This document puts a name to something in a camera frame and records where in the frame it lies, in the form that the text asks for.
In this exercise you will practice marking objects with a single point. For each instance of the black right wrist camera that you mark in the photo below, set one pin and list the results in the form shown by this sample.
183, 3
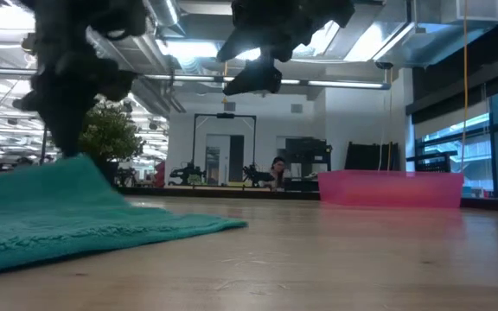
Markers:
255, 80

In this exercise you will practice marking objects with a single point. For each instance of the silver spiral air duct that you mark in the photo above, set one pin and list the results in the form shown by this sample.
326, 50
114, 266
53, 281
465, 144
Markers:
164, 10

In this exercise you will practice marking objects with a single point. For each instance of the teal microfiber towel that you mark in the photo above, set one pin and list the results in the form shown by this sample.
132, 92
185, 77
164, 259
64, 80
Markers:
59, 216

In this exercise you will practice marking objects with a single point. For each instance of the person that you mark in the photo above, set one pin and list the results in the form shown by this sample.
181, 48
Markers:
278, 170

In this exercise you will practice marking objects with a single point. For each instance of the pink plastic basket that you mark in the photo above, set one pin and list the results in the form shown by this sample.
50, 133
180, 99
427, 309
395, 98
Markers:
391, 190

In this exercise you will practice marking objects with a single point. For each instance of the black crate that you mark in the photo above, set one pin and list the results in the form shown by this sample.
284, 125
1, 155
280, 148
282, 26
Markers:
432, 166

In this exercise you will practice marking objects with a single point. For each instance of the long ceiling light bar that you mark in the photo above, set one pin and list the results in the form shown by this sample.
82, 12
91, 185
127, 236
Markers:
340, 84

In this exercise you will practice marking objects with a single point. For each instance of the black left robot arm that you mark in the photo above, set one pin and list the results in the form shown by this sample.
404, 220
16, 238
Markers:
89, 19

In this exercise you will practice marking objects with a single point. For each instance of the black panel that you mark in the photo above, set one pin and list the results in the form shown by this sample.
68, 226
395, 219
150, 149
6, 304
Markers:
370, 155

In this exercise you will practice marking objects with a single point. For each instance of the green potted plant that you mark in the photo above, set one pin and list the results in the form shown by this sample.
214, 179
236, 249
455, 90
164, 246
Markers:
110, 134

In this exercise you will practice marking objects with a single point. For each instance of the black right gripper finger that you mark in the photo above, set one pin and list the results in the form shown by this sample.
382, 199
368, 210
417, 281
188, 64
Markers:
240, 45

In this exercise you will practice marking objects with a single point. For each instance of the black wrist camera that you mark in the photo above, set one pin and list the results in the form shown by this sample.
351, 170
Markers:
255, 80
119, 84

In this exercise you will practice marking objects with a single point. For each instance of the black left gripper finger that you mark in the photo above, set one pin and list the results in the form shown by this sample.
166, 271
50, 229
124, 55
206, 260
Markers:
79, 129
61, 129

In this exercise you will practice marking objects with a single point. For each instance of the black workbench robot arm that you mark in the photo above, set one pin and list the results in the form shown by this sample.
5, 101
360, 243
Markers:
255, 176
186, 172

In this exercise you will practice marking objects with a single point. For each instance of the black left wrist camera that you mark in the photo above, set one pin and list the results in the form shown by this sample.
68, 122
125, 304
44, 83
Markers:
119, 84

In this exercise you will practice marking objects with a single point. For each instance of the black aluminium frame rail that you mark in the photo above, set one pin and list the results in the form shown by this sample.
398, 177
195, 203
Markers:
495, 204
231, 193

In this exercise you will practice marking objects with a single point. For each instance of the black security camera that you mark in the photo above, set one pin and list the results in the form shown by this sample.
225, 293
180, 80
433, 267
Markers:
384, 65

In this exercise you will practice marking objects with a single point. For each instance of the black gantry frame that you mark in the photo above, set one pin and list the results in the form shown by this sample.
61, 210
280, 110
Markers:
249, 116

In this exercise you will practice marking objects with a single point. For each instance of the black cabinet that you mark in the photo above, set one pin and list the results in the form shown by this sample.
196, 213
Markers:
305, 151

